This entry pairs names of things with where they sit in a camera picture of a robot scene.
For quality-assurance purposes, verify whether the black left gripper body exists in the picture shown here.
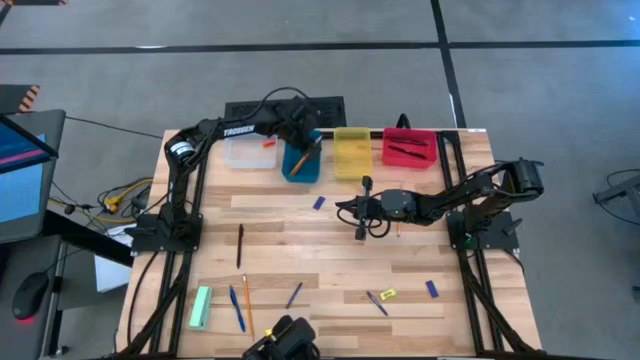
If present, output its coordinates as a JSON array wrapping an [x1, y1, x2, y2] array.
[[279, 95, 321, 149]]

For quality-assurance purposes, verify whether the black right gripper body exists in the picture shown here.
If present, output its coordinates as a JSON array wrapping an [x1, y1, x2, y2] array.
[[355, 175, 387, 241]]

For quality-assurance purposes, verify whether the black pen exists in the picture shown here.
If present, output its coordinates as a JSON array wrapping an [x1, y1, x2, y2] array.
[[387, 144, 429, 162]]

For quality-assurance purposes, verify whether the blue crayon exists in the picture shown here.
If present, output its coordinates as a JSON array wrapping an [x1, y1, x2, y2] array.
[[365, 290, 390, 318], [285, 281, 304, 310]]

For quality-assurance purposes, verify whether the black bar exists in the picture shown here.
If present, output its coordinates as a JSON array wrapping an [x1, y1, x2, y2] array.
[[236, 223, 246, 270]]

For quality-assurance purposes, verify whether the teal plastic bin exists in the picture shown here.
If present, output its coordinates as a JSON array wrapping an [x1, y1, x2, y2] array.
[[280, 129, 323, 185]]

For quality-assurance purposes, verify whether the black keyboard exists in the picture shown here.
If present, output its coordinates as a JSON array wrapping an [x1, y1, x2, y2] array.
[[224, 95, 348, 129]]

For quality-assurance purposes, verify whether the yellow plastic bin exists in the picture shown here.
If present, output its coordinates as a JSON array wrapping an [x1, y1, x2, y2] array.
[[332, 126, 374, 182]]

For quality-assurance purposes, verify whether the pink plastic bin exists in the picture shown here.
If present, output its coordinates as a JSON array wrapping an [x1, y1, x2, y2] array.
[[381, 127, 439, 171]]

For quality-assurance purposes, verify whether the clear plastic bin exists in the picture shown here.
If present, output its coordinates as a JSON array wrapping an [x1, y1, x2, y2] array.
[[222, 133, 279, 171]]

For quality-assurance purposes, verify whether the blue pen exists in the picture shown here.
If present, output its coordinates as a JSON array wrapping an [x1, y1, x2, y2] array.
[[228, 284, 248, 334]]

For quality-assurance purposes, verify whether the mint green eraser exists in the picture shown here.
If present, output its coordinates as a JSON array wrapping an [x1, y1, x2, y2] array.
[[188, 285, 214, 332]]

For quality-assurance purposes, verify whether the white paper sheet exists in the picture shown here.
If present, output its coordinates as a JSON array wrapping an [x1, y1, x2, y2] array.
[[93, 223, 135, 295]]

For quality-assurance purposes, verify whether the grey metal stand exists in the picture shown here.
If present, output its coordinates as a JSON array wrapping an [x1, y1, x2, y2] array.
[[591, 168, 640, 222]]

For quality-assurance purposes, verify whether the black orange striped panel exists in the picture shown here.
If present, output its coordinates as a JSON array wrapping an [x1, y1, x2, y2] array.
[[0, 83, 41, 114]]

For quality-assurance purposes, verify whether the laptop with blue screen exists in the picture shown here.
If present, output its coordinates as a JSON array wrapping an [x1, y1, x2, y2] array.
[[0, 108, 67, 245]]

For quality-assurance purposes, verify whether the black computer mouse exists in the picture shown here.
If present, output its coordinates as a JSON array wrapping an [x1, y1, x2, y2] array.
[[11, 271, 51, 322]]

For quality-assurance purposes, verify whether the grey side desk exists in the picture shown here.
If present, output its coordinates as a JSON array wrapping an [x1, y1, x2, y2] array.
[[0, 234, 69, 360]]

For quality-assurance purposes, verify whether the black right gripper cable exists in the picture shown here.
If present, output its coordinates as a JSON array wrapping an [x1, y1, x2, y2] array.
[[335, 208, 392, 240]]

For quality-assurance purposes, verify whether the black aluminium table frame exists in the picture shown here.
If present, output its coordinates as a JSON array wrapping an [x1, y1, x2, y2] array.
[[113, 127, 546, 360]]

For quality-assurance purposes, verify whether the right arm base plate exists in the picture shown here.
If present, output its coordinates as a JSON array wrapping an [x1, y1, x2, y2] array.
[[445, 208, 522, 252]]

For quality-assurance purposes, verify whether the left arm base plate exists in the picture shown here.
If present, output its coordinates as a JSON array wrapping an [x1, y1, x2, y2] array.
[[129, 212, 205, 254]]

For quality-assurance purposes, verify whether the yellow cable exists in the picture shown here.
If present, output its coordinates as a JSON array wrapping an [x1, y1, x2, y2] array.
[[97, 176, 155, 225]]

